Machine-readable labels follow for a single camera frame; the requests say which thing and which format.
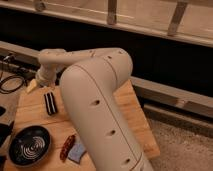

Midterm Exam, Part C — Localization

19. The blue sponge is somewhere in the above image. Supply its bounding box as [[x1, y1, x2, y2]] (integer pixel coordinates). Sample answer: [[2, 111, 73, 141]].
[[68, 139, 86, 164]]

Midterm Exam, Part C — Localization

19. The black coiled cable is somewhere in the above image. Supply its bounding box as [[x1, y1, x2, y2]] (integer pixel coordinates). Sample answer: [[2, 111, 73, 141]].
[[0, 74, 27, 95]]

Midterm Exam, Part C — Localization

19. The wooden board table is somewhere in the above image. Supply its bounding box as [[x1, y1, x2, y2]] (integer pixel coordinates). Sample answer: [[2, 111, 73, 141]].
[[4, 81, 160, 171]]

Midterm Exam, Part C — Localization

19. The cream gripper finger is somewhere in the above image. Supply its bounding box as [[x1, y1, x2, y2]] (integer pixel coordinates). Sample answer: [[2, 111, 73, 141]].
[[26, 79, 37, 93]]

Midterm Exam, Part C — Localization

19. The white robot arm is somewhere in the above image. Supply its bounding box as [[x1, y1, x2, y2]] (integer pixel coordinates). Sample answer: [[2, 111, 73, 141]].
[[28, 48, 154, 171]]

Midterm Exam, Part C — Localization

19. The black patterned plate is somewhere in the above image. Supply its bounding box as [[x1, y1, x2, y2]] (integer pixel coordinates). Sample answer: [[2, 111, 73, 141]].
[[8, 125, 51, 167]]

